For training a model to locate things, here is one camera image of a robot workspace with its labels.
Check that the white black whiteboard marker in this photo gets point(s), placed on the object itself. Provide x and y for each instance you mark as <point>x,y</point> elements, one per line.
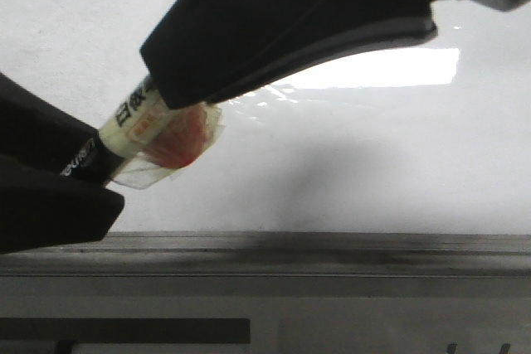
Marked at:
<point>137,121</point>

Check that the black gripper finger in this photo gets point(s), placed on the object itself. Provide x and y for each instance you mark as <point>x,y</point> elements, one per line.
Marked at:
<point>329,34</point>
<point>200,44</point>
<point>41,209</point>
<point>35,135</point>

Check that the red taped magnet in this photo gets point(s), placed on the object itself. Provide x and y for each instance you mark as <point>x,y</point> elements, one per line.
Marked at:
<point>186,136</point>

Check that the black label strip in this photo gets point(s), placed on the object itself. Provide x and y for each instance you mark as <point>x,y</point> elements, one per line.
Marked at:
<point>129,330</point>

